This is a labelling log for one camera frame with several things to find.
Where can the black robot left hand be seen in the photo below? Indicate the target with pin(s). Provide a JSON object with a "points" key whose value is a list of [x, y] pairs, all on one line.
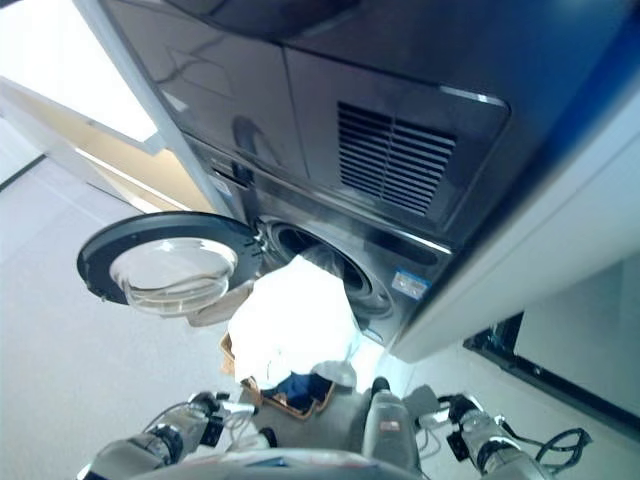
{"points": [[212, 407]]}

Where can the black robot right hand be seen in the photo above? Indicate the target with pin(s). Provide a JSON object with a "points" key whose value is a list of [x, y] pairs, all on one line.
{"points": [[457, 407]]}

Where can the navy blue garment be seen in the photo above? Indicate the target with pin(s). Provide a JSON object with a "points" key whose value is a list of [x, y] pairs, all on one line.
{"points": [[300, 387]]}

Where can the white garment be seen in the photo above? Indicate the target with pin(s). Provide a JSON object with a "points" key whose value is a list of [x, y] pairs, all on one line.
{"points": [[290, 320]]}

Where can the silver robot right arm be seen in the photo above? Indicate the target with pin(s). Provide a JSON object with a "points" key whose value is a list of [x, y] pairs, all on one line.
{"points": [[495, 445]]}

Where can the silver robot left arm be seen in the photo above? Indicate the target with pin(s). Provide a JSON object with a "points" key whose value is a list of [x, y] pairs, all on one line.
{"points": [[150, 440]]}

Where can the wicker basket with beige liner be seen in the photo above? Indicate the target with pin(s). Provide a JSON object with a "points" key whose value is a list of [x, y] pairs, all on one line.
{"points": [[227, 350]]}

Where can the silver robot right leg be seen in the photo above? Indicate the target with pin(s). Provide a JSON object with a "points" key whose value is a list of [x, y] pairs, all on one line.
{"points": [[390, 425]]}

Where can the blue square washer sticker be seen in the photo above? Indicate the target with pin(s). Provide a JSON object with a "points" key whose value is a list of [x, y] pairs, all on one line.
{"points": [[411, 284]]}

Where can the wide white cabinet panel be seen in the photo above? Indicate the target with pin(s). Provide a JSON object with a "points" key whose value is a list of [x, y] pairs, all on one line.
{"points": [[525, 250]]}

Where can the round glass washer door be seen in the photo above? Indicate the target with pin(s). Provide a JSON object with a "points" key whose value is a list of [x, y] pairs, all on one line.
{"points": [[95, 255]]}

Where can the white desk shelf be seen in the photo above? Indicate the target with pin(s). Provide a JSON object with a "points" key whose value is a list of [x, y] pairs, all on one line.
{"points": [[100, 125]]}

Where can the grey stacked dryer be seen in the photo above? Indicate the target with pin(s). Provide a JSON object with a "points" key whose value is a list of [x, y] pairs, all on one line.
{"points": [[375, 75]]}

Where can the black metal frame stand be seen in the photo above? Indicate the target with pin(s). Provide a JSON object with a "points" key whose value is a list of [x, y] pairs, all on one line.
{"points": [[495, 345]]}

